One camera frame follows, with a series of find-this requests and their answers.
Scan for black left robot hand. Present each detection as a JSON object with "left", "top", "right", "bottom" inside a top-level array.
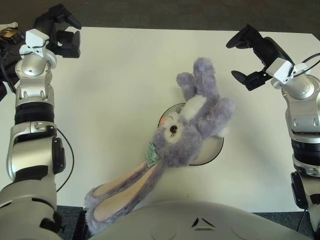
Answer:
[{"left": 33, "top": 3, "right": 83, "bottom": 60}]

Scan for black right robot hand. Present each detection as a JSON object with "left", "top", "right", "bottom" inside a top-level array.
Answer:
[{"left": 225, "top": 24, "right": 293, "bottom": 91}]

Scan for purple plush bunny doll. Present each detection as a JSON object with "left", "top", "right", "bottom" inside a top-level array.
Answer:
[{"left": 83, "top": 57, "right": 236, "bottom": 236}]

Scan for white plate with black rim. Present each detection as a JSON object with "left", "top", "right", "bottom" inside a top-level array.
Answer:
[{"left": 157, "top": 101, "right": 225, "bottom": 167}]

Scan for black and gold package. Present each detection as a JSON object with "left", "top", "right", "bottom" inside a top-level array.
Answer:
[{"left": 0, "top": 27, "right": 26, "bottom": 45}]

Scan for small white floor item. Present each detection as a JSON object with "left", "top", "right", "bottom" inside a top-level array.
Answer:
[{"left": 0, "top": 21, "right": 20, "bottom": 30}]

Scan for black office chair base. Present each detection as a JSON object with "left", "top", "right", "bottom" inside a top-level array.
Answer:
[{"left": 0, "top": 43, "right": 21, "bottom": 101}]

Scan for grey robot torso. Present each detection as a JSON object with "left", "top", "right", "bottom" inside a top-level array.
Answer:
[{"left": 89, "top": 199, "right": 311, "bottom": 240}]

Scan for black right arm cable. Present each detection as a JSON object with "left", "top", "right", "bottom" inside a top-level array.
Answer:
[{"left": 292, "top": 52, "right": 320, "bottom": 76}]

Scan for black metal bracket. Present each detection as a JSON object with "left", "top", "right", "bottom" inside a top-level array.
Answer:
[{"left": 74, "top": 207, "right": 88, "bottom": 238}]

